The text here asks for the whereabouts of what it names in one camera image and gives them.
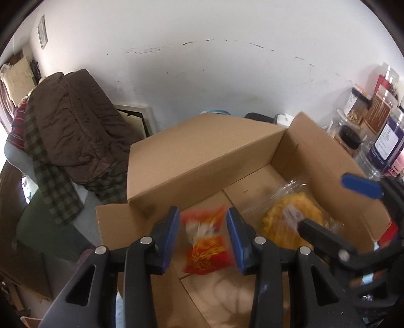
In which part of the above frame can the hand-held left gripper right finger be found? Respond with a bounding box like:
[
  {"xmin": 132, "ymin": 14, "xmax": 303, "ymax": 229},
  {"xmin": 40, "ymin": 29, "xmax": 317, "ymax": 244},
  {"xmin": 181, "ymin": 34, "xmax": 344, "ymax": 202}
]
[{"xmin": 226, "ymin": 207, "xmax": 367, "ymax": 328}]

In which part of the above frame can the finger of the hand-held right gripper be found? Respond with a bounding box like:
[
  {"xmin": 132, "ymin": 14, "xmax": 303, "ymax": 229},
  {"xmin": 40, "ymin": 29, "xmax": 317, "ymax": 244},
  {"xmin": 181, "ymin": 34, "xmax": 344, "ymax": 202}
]
[
  {"xmin": 342, "ymin": 173, "xmax": 404, "ymax": 221},
  {"xmin": 298, "ymin": 219, "xmax": 360, "ymax": 267}
]

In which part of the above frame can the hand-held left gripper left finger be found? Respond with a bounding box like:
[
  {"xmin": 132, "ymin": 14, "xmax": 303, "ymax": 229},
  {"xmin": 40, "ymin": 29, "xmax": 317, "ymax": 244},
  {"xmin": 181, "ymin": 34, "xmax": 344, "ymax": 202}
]
[{"xmin": 38, "ymin": 206, "xmax": 181, "ymax": 328}]

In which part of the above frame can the red orange snack packet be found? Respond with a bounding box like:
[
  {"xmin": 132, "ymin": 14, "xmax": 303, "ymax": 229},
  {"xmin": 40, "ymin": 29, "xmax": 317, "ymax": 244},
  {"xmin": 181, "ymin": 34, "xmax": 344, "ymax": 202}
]
[{"xmin": 180, "ymin": 205, "xmax": 234, "ymax": 275}]

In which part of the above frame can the yellow noodle snack clear bag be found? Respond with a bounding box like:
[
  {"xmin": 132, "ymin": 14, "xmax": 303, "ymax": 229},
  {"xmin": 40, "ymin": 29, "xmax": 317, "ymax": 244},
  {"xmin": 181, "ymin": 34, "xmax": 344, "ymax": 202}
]
[{"xmin": 249, "ymin": 180, "xmax": 343, "ymax": 250}]

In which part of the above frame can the cardboard box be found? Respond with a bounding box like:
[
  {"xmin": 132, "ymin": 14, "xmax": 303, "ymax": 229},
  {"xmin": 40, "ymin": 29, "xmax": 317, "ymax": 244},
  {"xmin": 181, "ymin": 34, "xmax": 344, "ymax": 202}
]
[{"xmin": 95, "ymin": 111, "xmax": 393, "ymax": 328}]

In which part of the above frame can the pink canister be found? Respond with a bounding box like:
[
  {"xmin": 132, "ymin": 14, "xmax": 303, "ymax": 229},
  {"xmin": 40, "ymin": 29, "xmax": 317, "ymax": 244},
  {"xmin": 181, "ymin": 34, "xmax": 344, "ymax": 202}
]
[{"xmin": 390, "ymin": 154, "xmax": 404, "ymax": 180}]

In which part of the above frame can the red canister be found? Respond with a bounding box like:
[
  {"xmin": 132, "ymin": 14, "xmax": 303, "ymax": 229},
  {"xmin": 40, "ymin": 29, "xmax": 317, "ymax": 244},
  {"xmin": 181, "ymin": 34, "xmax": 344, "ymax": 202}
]
[{"xmin": 377, "ymin": 221, "xmax": 401, "ymax": 250}]

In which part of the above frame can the black lid clear jar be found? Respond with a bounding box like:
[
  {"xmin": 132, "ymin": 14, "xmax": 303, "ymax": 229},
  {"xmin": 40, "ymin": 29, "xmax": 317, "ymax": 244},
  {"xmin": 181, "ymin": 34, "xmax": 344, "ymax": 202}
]
[{"xmin": 338, "ymin": 124, "xmax": 364, "ymax": 156}]

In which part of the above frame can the blue label clear jar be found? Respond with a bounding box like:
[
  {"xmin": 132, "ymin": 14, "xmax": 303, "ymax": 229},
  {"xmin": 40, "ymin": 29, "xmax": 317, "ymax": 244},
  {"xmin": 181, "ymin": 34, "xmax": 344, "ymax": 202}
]
[{"xmin": 363, "ymin": 109, "xmax": 404, "ymax": 180}]

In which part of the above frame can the brown label nut jar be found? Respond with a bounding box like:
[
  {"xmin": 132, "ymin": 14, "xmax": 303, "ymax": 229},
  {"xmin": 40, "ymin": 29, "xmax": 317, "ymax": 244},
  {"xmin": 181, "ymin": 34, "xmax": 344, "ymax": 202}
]
[{"xmin": 363, "ymin": 85, "xmax": 400, "ymax": 133}]

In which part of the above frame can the black lid white label jar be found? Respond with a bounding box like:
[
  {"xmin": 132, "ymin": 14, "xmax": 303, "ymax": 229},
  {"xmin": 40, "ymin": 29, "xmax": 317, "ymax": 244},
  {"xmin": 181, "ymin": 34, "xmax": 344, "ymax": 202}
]
[{"xmin": 345, "ymin": 88, "xmax": 372, "ymax": 118}]

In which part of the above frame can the white object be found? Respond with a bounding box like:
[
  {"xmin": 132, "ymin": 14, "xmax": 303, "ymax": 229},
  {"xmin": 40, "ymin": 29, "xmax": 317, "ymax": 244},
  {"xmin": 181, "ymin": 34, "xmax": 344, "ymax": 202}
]
[{"xmin": 274, "ymin": 113, "xmax": 295, "ymax": 127}]

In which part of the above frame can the dark red label jar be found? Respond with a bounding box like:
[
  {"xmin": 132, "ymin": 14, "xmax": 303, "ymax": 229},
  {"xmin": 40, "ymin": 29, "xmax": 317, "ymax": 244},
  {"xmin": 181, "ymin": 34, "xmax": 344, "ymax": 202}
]
[{"xmin": 374, "ymin": 62, "xmax": 401, "ymax": 95}]

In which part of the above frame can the black object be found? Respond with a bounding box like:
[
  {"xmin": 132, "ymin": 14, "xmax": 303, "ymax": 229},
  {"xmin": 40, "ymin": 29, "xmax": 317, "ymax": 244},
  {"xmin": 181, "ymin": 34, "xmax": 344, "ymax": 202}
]
[{"xmin": 244, "ymin": 113, "xmax": 276, "ymax": 123}]

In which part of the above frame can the green plaid cloth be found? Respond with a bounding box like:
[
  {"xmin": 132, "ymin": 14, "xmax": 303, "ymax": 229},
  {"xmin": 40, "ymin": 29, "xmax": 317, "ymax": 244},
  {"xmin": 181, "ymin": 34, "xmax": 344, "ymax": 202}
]
[{"xmin": 23, "ymin": 102, "xmax": 127, "ymax": 228}]

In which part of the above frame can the dark green bag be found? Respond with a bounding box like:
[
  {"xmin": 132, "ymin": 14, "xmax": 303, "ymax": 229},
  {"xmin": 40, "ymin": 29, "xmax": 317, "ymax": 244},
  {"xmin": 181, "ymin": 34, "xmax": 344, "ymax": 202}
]
[{"xmin": 16, "ymin": 189, "xmax": 86, "ymax": 262}]

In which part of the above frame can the white framed board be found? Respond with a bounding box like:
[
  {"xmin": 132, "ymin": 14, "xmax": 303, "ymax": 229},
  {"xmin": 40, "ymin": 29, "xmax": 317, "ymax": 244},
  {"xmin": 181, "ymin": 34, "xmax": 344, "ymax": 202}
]
[{"xmin": 112, "ymin": 101, "xmax": 158, "ymax": 138}]

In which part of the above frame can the brown padded jacket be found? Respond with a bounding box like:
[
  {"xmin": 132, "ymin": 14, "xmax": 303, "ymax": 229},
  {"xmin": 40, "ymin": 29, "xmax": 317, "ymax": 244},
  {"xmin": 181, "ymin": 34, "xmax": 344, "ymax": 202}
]
[{"xmin": 30, "ymin": 69, "xmax": 149, "ymax": 186}]

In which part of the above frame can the red plaid cloth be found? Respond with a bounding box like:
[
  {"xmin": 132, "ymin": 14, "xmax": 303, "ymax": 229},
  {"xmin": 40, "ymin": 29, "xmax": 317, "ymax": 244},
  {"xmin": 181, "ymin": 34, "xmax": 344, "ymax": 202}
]
[{"xmin": 6, "ymin": 104, "xmax": 29, "ymax": 149}]

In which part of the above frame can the cream cushion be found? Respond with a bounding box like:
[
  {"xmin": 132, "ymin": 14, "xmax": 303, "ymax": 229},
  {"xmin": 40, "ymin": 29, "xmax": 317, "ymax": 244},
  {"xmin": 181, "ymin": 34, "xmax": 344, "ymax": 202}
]
[{"xmin": 0, "ymin": 57, "xmax": 37, "ymax": 101}]

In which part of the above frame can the framed wall picture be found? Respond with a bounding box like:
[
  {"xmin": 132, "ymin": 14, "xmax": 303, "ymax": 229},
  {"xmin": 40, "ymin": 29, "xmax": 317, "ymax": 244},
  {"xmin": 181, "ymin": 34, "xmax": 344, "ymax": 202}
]
[{"xmin": 37, "ymin": 15, "xmax": 48, "ymax": 50}]

